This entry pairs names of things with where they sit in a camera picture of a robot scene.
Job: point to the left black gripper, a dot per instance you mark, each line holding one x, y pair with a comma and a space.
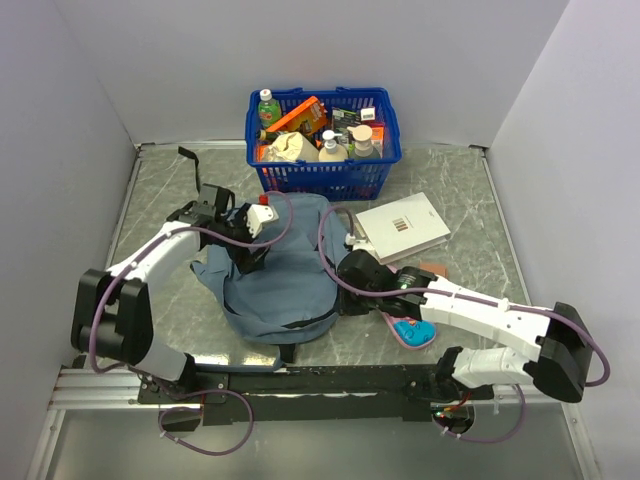
245, 260

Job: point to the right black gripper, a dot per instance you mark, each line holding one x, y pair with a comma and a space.
347, 307

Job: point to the blue grey backpack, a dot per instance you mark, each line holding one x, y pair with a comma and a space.
289, 298

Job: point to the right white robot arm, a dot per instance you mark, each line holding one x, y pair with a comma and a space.
550, 349

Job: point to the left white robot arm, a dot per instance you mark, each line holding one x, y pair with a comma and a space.
113, 309

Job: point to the beige crumpled paper bag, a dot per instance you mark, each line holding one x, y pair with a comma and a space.
291, 148

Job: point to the pink cat pencil case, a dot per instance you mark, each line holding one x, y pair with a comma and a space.
410, 333

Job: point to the white notebook with barcode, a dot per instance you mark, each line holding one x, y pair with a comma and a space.
403, 227

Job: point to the beige pump bottle white cap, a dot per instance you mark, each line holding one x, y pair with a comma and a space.
332, 150

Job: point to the blue plastic shopping basket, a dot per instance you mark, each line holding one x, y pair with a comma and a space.
349, 180

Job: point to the green drink bottle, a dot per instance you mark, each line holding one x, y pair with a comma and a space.
269, 109

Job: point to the orange snack box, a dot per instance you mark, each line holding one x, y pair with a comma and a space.
307, 118

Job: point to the black green product box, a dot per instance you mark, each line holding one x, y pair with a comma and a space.
342, 119

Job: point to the grey pump bottle beige cap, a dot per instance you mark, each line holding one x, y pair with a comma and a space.
362, 141

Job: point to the orange box in basket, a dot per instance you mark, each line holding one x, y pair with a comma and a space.
377, 138

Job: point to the small white barcode box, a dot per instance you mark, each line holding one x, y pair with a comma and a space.
368, 114

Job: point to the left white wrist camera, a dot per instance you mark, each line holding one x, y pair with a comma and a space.
260, 215

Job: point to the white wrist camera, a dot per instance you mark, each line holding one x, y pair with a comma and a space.
353, 243
260, 215

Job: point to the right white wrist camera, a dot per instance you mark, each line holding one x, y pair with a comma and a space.
353, 243

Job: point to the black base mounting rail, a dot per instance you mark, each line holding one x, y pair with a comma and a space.
310, 393

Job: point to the aluminium frame rail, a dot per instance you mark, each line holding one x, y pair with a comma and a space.
82, 389

